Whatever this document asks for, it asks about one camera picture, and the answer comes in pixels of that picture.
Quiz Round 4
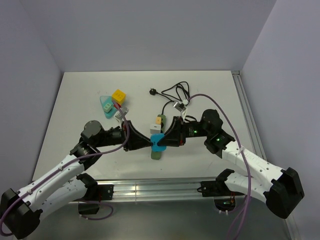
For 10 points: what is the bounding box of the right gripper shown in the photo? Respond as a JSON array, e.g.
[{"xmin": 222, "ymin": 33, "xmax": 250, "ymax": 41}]
[{"xmin": 157, "ymin": 115, "xmax": 211, "ymax": 147}]

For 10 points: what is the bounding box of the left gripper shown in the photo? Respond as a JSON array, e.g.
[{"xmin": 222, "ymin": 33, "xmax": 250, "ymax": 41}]
[{"xmin": 94, "ymin": 120, "xmax": 153, "ymax": 152}]

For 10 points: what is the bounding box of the blue plug adapter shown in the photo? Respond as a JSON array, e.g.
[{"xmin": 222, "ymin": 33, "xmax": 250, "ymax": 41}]
[{"xmin": 150, "ymin": 133, "xmax": 167, "ymax": 152}]

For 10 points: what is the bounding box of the white charger plug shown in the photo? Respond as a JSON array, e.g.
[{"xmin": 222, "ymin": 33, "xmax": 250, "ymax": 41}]
[{"xmin": 149, "ymin": 123, "xmax": 162, "ymax": 135}]

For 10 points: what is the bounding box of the green power strip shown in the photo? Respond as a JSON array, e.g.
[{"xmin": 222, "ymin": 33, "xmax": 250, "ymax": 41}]
[{"xmin": 149, "ymin": 114, "xmax": 167, "ymax": 160}]

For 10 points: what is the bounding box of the small orange plug adapter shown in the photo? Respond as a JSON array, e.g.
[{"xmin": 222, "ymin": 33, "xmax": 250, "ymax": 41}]
[{"xmin": 155, "ymin": 116, "xmax": 162, "ymax": 125}]

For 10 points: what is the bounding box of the light green plug adapter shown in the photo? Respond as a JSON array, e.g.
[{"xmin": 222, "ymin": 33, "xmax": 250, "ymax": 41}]
[{"xmin": 103, "ymin": 102, "xmax": 113, "ymax": 113}]

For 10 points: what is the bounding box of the yellow cube socket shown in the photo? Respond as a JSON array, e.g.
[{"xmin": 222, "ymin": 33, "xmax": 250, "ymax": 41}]
[{"xmin": 111, "ymin": 89, "xmax": 127, "ymax": 105}]

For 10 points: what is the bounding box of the black power cord with plug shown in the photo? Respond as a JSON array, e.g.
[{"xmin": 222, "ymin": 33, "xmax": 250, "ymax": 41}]
[{"xmin": 148, "ymin": 81, "xmax": 198, "ymax": 121}]

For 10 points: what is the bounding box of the teal triangular power strip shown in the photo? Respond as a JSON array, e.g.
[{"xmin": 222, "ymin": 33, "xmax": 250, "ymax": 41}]
[{"xmin": 99, "ymin": 95, "xmax": 117, "ymax": 119}]

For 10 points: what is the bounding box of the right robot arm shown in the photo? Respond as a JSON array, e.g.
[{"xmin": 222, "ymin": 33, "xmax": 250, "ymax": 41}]
[{"xmin": 153, "ymin": 109, "xmax": 305, "ymax": 219}]

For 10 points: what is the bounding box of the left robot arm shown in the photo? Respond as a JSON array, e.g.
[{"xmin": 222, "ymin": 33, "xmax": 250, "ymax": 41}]
[{"xmin": 0, "ymin": 120, "xmax": 152, "ymax": 240}]

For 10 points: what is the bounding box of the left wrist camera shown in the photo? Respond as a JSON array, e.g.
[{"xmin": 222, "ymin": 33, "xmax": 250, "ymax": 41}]
[{"xmin": 113, "ymin": 103, "xmax": 129, "ymax": 124}]

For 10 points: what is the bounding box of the aluminium rail frame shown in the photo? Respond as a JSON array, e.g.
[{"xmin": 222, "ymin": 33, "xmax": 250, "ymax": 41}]
[{"xmin": 12, "ymin": 70, "xmax": 301, "ymax": 240}]

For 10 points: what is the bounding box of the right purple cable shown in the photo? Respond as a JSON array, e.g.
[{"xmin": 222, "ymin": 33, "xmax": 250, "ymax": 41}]
[{"xmin": 183, "ymin": 93, "xmax": 252, "ymax": 240}]

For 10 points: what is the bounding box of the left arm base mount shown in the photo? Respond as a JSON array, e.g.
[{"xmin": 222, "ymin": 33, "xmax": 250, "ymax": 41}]
[{"xmin": 77, "ymin": 184, "xmax": 114, "ymax": 217}]

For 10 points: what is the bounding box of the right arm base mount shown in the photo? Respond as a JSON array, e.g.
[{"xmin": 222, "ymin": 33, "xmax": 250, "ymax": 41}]
[{"xmin": 197, "ymin": 168, "xmax": 244, "ymax": 214}]

